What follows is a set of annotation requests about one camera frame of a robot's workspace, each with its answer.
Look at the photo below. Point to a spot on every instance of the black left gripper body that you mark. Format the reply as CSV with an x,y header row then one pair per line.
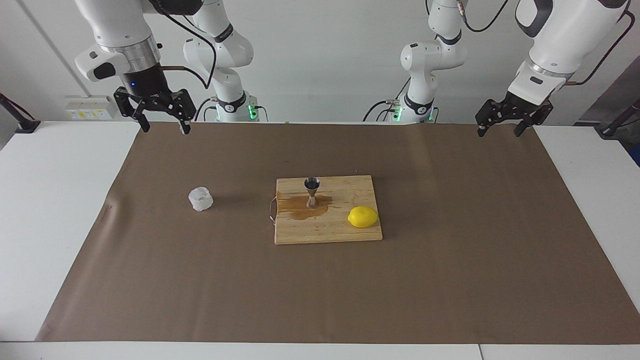
x,y
522,105

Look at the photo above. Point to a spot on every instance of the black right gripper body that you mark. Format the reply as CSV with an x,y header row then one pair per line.
x,y
147,85

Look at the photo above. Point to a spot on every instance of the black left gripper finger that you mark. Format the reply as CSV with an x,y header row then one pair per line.
x,y
491,112
541,116

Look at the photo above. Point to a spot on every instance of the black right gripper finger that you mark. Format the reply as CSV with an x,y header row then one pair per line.
x,y
131,105
184,107

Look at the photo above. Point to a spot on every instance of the small clear glass cup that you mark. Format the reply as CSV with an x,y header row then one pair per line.
x,y
201,199

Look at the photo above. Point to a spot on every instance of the steel double jigger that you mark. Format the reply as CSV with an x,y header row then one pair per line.
x,y
312,197

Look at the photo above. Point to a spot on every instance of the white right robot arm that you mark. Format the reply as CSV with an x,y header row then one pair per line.
x,y
120,25

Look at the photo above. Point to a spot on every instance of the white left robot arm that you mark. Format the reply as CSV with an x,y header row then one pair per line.
x,y
570,35

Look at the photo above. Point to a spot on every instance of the white power strip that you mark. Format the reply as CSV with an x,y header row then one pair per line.
x,y
90,108

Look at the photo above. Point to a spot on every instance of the black clamp stand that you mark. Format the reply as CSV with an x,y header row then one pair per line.
x,y
617,125
20,120

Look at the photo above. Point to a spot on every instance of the blue object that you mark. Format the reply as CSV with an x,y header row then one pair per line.
x,y
636,155

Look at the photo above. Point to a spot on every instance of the yellow lemon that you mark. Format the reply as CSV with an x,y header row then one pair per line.
x,y
363,217

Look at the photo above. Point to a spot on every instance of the brown paper table mat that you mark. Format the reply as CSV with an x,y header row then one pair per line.
x,y
200,280

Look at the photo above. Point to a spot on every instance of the wooden cutting board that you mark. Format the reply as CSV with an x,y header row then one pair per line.
x,y
325,230

